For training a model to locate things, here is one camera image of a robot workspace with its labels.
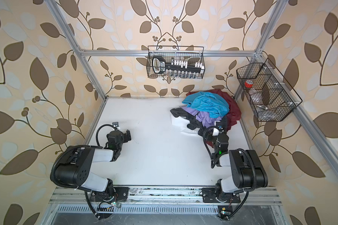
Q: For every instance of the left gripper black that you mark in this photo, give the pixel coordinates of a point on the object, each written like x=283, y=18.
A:
x=125, y=136

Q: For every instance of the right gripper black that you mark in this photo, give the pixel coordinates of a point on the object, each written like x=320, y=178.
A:
x=219, y=138

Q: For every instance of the white cloth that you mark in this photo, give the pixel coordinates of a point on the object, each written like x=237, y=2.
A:
x=182, y=124

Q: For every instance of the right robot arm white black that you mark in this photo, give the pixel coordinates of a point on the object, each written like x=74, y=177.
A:
x=247, y=172

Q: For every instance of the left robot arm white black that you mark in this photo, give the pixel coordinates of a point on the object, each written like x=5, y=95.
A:
x=72, y=169

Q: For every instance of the purple cloth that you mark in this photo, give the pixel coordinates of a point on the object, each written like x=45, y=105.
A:
x=202, y=117

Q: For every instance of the black cloth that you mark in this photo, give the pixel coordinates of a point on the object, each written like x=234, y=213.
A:
x=179, y=112

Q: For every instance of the maroon cloth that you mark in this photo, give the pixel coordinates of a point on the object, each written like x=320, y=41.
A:
x=234, y=115

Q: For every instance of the teal cloth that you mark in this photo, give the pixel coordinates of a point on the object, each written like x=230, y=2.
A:
x=209, y=102

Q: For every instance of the clear bottle red cap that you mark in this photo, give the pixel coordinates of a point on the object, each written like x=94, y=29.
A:
x=255, y=95

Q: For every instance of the black tool set in basket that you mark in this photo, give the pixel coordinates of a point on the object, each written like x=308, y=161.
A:
x=160, y=66

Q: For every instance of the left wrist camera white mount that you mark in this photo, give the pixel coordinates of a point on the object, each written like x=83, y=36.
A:
x=115, y=125

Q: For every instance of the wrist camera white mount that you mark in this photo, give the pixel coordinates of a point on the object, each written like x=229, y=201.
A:
x=217, y=130
x=115, y=125

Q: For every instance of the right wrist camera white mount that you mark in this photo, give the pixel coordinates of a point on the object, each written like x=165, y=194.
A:
x=217, y=130

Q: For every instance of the side wire basket black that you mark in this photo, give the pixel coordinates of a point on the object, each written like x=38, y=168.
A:
x=277, y=89

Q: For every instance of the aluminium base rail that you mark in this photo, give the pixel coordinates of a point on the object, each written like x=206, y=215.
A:
x=167, y=205

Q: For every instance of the back wire basket black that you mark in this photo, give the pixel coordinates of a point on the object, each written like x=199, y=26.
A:
x=190, y=53

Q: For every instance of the aluminium frame profiles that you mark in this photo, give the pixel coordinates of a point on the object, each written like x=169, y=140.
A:
x=324, y=146

